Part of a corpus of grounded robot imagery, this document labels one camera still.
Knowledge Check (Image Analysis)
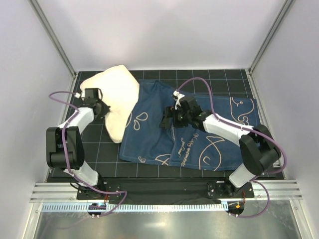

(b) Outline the cream white pillow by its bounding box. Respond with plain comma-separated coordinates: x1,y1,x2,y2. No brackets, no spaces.
80,65,140,143

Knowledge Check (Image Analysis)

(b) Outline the dark blue embroidered pillowcase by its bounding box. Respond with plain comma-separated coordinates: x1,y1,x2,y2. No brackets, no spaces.
118,79,262,172

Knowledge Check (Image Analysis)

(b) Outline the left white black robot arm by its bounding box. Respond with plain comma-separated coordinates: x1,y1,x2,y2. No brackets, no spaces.
46,88,110,200

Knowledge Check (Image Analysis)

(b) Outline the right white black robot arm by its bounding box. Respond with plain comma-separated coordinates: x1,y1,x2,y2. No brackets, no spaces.
159,92,284,197

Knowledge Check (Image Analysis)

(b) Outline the black grid mat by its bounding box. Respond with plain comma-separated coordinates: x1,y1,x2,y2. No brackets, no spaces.
44,69,285,184

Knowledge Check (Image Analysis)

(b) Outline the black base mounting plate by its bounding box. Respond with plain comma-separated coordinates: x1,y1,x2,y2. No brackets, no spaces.
70,177,254,204

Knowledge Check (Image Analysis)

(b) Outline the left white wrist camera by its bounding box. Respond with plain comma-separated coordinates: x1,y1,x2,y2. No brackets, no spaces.
75,88,103,104

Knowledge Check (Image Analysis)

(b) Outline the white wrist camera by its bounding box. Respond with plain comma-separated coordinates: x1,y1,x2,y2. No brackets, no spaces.
172,90,185,110
75,88,103,104

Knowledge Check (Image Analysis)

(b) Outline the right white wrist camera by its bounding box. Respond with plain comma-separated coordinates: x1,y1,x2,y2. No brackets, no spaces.
172,90,185,110

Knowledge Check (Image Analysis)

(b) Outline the left aluminium corner post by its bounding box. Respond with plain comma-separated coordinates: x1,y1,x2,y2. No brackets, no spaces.
28,0,76,78

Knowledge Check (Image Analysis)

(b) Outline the aluminium corner post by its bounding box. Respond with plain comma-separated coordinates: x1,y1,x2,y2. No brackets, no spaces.
248,0,295,75
28,0,76,78

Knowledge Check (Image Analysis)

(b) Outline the slotted cable duct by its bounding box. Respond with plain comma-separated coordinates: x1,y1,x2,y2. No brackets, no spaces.
41,202,228,213

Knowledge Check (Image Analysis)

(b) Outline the aluminium front rail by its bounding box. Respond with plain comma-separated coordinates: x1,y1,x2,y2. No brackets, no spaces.
30,180,303,202

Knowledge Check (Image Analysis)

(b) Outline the right aluminium corner post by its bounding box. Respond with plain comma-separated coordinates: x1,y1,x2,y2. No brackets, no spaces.
248,0,295,75

